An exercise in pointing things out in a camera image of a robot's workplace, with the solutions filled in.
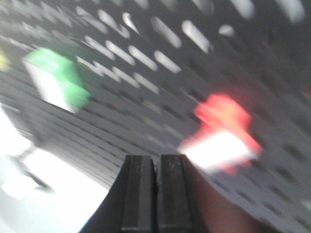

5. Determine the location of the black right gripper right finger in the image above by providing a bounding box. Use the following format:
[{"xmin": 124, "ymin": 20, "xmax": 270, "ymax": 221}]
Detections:
[{"xmin": 156, "ymin": 154, "xmax": 209, "ymax": 233}]

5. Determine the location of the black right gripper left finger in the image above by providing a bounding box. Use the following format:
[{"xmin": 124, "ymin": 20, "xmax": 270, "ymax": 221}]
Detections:
[{"xmin": 84, "ymin": 155, "xmax": 157, "ymax": 233}]

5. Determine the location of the red rotary selector switch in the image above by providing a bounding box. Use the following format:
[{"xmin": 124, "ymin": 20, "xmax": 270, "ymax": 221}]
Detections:
[{"xmin": 177, "ymin": 93, "xmax": 263, "ymax": 175}]

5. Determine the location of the black perforated pegboard panel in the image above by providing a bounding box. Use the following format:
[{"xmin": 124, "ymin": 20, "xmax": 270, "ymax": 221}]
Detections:
[{"xmin": 0, "ymin": 0, "xmax": 311, "ymax": 233}]

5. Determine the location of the yellow rotary selector switch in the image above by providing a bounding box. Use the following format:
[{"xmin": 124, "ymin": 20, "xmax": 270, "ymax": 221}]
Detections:
[{"xmin": 0, "ymin": 47, "xmax": 11, "ymax": 72}]

